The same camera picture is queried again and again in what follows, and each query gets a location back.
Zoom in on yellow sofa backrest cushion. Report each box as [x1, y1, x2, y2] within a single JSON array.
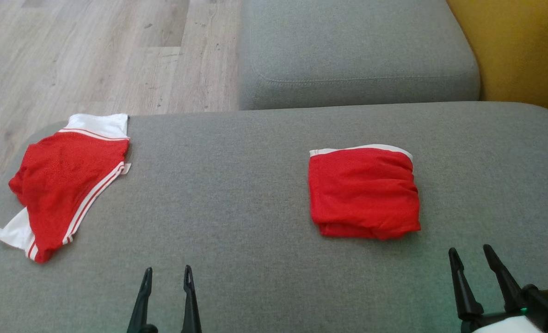
[[446, 0, 548, 122]]

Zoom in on large grey sofa seat cushion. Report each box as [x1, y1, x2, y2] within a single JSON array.
[[0, 102, 548, 333]]

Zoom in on red and white shorts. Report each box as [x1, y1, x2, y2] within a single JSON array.
[[0, 113, 132, 264]]

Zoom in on red shorts with white stripe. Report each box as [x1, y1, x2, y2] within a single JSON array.
[[308, 144, 422, 241]]

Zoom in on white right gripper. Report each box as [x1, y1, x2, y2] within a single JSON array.
[[449, 244, 545, 333]]

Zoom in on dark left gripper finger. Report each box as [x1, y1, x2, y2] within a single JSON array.
[[127, 267, 159, 333], [181, 265, 203, 333]]

